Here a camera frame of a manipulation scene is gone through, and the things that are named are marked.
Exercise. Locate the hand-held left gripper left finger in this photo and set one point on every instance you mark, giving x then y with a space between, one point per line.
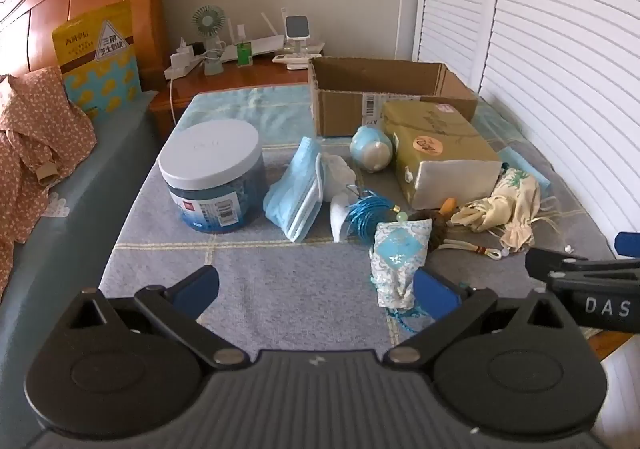
197 286

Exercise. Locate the blue and white round plush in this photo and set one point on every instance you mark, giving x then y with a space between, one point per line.
370 149

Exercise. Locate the yellow snack bag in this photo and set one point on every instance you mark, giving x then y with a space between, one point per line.
90 54

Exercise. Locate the cardboard box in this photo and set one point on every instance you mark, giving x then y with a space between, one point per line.
340 114

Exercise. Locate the white router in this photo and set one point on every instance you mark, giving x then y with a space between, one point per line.
262 49

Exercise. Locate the white power strip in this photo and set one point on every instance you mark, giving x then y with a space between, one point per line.
180 69

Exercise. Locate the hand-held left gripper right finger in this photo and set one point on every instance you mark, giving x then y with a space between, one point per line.
437 296

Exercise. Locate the green label spray bottle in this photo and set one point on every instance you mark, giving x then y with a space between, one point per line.
243 54

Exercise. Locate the orange floral cloth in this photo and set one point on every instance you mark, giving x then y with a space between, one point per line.
30 139

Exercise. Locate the stack of blue face masks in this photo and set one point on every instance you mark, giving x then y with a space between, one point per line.
295 189

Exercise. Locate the teal bed sheet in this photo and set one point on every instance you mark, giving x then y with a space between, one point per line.
75 249

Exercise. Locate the green mini desk fan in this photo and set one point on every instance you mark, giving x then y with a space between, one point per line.
207 21

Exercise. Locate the plastic jar with white lid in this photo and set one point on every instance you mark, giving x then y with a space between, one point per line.
210 149

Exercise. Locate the blue white patterned sachet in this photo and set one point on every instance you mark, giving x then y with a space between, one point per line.
397 254

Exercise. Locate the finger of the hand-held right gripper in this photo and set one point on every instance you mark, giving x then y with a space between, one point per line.
550 261
627 244

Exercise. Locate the light blue packet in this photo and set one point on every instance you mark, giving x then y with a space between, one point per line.
525 164

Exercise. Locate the olive yellow tissue pack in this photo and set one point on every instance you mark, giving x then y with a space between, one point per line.
440 139

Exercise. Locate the white remote control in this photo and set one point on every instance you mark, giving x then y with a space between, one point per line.
290 58
298 65

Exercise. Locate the white crumpled cloth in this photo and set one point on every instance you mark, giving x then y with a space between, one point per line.
340 174

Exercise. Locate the wooden nightstand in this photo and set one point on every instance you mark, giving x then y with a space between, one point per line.
250 74

